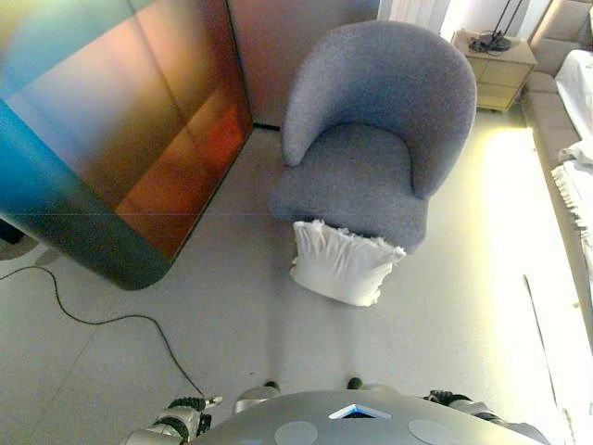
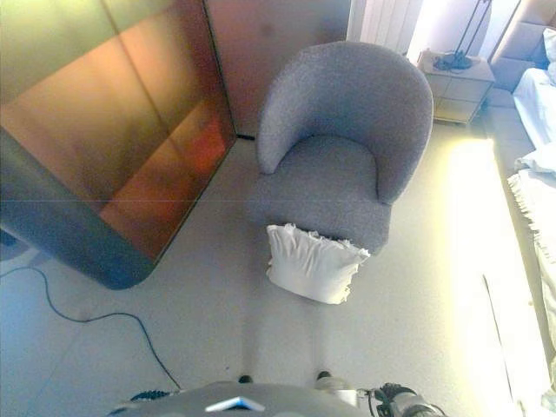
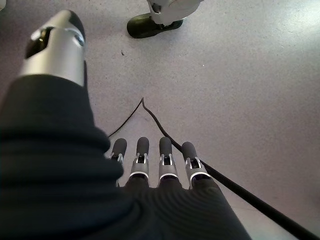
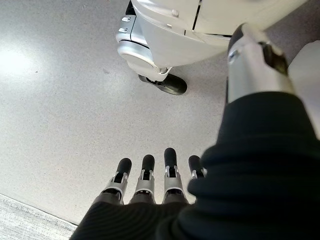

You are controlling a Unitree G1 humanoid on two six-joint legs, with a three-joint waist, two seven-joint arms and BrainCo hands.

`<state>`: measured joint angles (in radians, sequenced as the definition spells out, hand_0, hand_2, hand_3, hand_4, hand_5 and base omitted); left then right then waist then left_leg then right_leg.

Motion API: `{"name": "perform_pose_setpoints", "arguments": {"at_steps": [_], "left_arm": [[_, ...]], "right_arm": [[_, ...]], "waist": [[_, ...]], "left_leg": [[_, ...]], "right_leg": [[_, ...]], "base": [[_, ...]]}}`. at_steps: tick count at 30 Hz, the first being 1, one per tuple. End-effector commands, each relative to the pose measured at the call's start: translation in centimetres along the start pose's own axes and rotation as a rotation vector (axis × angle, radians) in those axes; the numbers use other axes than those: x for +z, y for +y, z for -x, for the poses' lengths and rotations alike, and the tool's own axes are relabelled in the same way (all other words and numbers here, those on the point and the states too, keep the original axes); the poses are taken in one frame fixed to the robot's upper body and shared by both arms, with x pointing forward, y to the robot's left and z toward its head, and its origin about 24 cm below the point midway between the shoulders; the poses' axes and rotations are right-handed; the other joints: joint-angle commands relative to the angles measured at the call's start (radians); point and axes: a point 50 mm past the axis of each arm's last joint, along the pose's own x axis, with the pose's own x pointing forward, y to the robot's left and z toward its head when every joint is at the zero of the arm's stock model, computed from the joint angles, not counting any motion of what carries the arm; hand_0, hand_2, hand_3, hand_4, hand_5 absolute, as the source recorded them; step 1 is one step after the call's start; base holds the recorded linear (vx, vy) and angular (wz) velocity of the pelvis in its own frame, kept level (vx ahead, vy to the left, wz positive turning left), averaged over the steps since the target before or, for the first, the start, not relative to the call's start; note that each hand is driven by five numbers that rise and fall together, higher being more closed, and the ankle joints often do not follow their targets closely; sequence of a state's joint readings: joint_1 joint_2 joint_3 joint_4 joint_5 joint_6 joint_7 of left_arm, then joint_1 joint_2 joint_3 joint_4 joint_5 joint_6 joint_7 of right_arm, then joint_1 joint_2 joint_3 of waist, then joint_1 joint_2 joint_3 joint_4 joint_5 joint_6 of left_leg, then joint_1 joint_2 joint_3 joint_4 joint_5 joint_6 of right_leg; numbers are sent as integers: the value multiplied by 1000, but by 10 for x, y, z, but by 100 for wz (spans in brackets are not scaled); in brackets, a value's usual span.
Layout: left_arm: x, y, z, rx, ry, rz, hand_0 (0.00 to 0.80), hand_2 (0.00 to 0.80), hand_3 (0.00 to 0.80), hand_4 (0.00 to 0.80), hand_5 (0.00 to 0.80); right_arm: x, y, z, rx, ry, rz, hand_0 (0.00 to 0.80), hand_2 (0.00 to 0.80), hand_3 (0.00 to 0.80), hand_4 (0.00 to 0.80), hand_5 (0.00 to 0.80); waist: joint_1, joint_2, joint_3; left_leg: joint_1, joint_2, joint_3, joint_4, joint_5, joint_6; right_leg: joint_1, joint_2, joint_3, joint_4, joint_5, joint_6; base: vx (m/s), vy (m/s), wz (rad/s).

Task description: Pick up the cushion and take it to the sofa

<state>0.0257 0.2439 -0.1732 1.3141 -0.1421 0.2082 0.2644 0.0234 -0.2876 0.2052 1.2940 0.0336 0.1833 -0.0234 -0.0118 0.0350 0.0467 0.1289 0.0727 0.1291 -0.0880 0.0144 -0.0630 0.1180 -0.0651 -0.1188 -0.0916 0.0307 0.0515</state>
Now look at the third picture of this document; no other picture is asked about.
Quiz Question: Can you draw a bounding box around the black left robot foot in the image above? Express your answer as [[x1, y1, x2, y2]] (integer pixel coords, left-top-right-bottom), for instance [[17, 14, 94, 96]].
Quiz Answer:
[[126, 13, 185, 39]]

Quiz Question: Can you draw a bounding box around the silver left robot leg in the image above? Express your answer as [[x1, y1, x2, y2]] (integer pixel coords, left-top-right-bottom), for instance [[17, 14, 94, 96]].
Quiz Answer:
[[146, 0, 203, 26]]

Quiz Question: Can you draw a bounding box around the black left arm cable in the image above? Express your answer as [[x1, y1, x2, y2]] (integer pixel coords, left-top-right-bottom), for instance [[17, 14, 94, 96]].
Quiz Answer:
[[107, 96, 320, 240]]

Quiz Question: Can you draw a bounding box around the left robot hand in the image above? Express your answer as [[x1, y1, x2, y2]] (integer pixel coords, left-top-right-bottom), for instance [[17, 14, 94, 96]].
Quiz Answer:
[[0, 9, 252, 240]]

